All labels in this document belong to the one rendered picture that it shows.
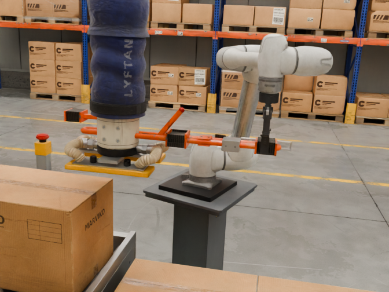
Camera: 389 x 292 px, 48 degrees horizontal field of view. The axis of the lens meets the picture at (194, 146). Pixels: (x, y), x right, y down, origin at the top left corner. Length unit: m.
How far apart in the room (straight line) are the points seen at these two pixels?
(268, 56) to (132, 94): 0.53
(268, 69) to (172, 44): 8.76
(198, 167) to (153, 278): 0.70
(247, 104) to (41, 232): 1.19
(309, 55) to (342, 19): 7.20
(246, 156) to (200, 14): 6.61
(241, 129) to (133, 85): 0.88
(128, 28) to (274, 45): 0.53
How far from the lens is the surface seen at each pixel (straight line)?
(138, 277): 2.08
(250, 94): 2.29
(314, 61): 1.69
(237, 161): 2.49
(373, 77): 10.35
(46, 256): 1.89
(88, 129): 1.84
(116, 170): 1.71
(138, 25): 1.69
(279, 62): 1.64
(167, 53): 10.39
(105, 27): 1.67
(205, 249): 2.56
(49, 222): 1.82
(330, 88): 8.91
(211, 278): 2.08
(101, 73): 1.71
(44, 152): 2.53
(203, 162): 2.44
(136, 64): 1.70
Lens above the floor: 1.64
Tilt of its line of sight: 15 degrees down
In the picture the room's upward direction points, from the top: 3 degrees clockwise
